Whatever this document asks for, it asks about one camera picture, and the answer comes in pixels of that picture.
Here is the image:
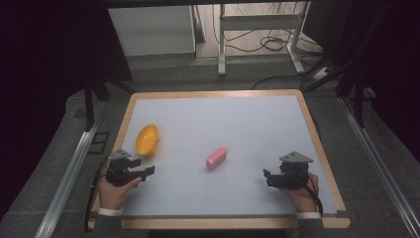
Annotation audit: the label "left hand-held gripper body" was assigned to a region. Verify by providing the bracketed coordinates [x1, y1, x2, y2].
[105, 148, 144, 187]

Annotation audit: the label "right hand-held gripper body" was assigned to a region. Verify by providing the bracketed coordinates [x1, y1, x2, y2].
[277, 151, 314, 190]

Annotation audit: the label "person's left hand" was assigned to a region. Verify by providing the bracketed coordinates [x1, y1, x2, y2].
[96, 166, 143, 211]

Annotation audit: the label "person's right hand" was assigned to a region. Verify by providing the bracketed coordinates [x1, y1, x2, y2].
[279, 172, 321, 214]

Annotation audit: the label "yellow plastic strainer bowl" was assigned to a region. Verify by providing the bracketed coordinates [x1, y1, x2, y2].
[135, 123, 160, 159]

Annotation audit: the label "pink soap bar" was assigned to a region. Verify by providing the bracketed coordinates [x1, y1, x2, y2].
[205, 146, 229, 172]

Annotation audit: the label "black metal stand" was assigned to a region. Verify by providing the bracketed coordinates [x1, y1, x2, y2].
[82, 78, 137, 133]
[303, 49, 368, 129]

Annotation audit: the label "black curtain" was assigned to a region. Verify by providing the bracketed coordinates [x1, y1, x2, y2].
[0, 0, 134, 219]
[301, 0, 420, 163]

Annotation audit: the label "white cabinet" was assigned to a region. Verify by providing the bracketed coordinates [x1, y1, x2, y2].
[108, 4, 197, 58]

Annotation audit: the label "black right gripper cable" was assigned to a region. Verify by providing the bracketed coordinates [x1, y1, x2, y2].
[292, 174, 324, 216]

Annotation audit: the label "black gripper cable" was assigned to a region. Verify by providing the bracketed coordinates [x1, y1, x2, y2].
[292, 174, 324, 216]
[84, 158, 111, 233]

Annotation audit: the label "black floor frame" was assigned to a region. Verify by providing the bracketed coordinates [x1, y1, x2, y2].
[87, 131, 111, 156]

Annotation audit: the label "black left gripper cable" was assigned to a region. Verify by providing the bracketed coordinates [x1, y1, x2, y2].
[84, 158, 111, 233]

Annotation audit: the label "aluminium rail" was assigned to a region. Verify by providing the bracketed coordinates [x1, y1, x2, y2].
[34, 121, 101, 238]
[339, 96, 420, 238]

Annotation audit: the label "white board with wooden frame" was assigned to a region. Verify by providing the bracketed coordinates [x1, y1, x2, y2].
[120, 95, 338, 217]

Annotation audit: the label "black floor cable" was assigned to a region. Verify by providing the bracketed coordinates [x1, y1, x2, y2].
[252, 72, 310, 90]

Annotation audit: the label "black floor cables bundle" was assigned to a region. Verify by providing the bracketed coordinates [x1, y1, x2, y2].
[212, 2, 323, 58]

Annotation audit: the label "white metal desk frame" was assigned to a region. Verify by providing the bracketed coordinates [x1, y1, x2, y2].
[217, 0, 312, 77]

